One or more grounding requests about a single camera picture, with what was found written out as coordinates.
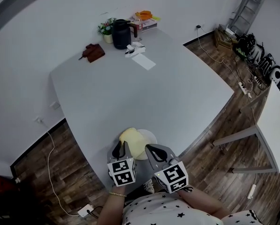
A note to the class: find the crumpled white papers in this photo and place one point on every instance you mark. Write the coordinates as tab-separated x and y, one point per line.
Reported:
135	48

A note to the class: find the white star-print shirt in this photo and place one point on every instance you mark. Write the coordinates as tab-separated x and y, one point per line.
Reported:
168	211

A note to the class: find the white table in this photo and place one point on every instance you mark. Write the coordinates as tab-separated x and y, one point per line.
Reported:
142	95
273	125

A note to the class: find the person's left forearm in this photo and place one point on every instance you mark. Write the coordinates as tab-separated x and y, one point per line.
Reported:
111	208

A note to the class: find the black kettle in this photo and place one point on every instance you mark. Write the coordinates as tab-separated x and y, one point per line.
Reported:
122	35

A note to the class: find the white paper sheet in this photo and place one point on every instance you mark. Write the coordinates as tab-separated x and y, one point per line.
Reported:
144	61

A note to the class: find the white flat box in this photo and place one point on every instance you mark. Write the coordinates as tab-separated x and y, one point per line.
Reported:
150	24

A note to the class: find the red bag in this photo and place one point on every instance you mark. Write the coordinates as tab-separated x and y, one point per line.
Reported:
1	184

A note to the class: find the white wall socket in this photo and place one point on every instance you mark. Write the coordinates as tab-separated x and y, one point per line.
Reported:
55	105

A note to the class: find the small potted plant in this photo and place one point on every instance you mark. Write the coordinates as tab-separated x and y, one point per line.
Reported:
105	29

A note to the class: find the white plate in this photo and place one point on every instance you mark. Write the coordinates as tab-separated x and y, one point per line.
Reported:
150	137

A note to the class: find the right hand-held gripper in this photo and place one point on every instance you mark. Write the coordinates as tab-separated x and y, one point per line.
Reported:
172	176

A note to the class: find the clear bottle with red label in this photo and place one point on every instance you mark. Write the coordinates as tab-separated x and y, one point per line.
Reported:
138	26

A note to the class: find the white striped sneaker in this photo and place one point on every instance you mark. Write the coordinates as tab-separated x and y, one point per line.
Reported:
149	185
189	189

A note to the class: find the white power strip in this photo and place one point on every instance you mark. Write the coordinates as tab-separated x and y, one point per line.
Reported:
85	211
251	191
244	88
258	80

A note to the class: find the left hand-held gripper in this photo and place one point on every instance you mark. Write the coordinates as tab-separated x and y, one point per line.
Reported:
123	172

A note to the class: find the pile of black gear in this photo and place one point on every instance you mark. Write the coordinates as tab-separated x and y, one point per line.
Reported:
257	53

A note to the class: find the grey metal ladder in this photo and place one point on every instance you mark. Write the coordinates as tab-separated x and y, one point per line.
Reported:
248	6

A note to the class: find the brown leather pouch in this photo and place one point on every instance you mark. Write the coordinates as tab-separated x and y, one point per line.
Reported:
94	53

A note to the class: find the person's right forearm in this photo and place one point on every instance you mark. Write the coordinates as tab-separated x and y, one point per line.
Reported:
200	203

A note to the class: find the wooden crate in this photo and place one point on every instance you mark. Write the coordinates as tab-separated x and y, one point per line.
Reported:
221	41

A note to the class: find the white round device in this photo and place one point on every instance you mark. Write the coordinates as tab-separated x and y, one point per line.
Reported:
277	74

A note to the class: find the white router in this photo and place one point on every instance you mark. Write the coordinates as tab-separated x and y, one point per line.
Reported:
231	30

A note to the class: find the orange cloth item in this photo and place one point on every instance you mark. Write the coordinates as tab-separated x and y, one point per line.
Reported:
143	15

